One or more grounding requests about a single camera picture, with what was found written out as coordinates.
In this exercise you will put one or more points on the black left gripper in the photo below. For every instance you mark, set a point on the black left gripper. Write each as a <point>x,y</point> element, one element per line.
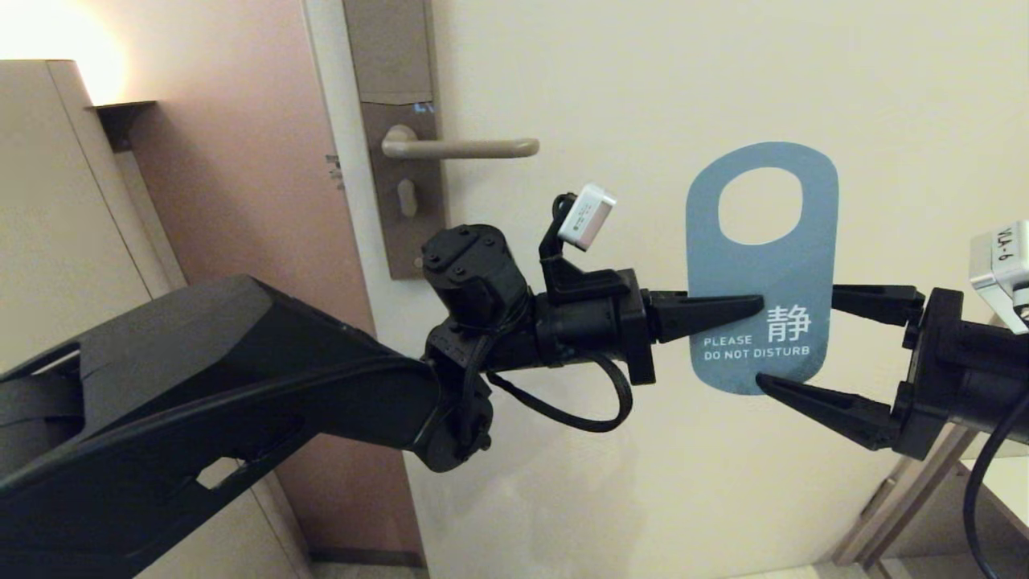
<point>591,326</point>

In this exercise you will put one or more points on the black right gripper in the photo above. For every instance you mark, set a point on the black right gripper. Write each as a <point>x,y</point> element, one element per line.
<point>957,378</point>

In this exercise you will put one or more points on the blue do-not-disturb door sign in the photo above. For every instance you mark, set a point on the blue do-not-disturb door sign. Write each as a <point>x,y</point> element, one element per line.
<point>764,265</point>

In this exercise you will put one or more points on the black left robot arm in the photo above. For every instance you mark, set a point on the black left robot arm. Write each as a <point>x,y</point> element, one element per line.
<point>201,386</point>

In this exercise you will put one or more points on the white door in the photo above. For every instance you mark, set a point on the white door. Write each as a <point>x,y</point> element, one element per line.
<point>643,80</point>

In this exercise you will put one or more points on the brown door lock plate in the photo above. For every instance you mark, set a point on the brown door lock plate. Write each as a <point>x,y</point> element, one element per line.
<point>390,48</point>

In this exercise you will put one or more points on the small metal latch plate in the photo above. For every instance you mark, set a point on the small metal latch plate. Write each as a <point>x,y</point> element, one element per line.
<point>335,170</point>

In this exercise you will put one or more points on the dark baseboard strip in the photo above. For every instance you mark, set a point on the dark baseboard strip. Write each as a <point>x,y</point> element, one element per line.
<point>362,559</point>

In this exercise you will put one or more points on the black left camera bracket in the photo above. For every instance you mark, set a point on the black left camera bracket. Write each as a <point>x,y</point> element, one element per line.
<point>575,285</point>

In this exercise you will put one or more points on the brown closet door frame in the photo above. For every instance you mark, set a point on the brown closet door frame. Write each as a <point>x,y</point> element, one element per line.
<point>908,490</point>

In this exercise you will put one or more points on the brown frame hinge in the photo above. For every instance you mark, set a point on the brown frame hinge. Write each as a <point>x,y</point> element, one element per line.
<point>876,498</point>

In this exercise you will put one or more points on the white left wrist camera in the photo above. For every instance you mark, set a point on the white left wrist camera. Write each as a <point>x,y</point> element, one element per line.
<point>587,217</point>

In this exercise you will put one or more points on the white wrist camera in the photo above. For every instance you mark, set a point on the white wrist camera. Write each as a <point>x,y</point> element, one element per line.
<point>587,217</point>
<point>1001,265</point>

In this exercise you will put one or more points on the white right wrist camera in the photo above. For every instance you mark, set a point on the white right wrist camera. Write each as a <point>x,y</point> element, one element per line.
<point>1001,265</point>

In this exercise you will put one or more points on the dark wall lamp bracket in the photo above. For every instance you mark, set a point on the dark wall lamp bracket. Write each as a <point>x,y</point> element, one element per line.
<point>125,117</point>

